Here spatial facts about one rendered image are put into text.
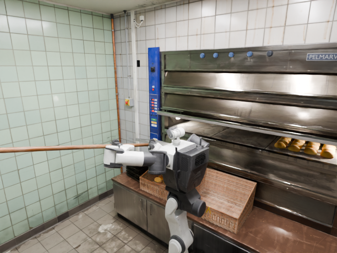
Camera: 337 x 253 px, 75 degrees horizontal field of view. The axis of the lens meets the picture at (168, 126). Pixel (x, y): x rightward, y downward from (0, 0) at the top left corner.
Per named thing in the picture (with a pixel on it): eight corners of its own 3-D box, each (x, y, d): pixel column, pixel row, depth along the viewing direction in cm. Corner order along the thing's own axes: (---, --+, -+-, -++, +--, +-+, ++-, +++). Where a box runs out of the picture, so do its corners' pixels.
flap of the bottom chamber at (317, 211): (164, 166, 289) (167, 151, 289) (331, 226, 181) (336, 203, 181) (162, 166, 286) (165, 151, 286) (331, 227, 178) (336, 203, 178)
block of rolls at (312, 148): (286, 133, 258) (287, 128, 256) (337, 141, 229) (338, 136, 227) (272, 147, 212) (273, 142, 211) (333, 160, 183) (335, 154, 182)
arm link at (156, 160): (139, 170, 140) (160, 170, 144) (143, 171, 131) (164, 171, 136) (141, 151, 141) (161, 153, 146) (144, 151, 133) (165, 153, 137)
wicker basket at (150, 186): (165, 173, 289) (165, 153, 281) (203, 187, 256) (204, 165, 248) (139, 189, 252) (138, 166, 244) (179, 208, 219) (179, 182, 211)
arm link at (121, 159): (104, 169, 125) (142, 171, 132) (106, 146, 125) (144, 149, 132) (103, 165, 136) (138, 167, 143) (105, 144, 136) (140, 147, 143)
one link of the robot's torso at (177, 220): (195, 244, 175) (192, 191, 166) (183, 259, 162) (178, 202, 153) (180, 237, 185) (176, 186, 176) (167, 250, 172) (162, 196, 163)
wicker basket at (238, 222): (204, 188, 253) (205, 166, 245) (255, 207, 220) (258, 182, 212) (181, 210, 215) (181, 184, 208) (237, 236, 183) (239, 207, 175)
